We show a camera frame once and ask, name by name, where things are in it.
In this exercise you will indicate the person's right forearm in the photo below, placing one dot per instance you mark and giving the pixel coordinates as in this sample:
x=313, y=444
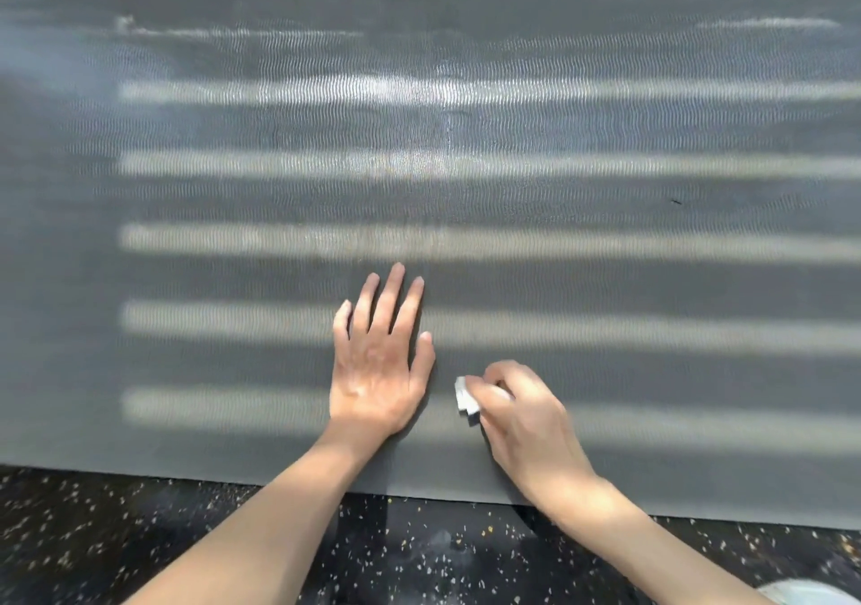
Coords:
x=646, y=544

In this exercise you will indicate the person's left forearm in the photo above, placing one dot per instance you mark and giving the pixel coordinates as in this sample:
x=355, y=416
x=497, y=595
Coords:
x=269, y=524

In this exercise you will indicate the person's right fingers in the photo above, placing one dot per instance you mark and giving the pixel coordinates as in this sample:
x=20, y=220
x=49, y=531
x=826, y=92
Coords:
x=496, y=386

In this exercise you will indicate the person's white clothing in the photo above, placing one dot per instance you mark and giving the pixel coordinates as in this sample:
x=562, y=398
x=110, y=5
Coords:
x=804, y=593

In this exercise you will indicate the person's right hand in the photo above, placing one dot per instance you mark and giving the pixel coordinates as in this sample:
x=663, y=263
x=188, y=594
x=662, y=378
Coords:
x=531, y=429

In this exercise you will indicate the person's left hand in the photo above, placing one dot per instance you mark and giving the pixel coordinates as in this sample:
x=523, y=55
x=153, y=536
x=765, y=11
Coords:
x=373, y=376

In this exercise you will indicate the person's left little finger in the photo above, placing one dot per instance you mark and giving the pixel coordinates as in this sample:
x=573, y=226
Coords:
x=342, y=325

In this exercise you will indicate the person's left middle finger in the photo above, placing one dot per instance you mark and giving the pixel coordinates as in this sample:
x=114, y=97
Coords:
x=388, y=298

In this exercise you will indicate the person's left thumb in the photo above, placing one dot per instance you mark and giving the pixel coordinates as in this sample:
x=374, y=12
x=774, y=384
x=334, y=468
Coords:
x=424, y=359

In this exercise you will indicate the grey textured exercise mat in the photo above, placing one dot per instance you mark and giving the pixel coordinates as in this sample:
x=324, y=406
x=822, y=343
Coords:
x=605, y=207

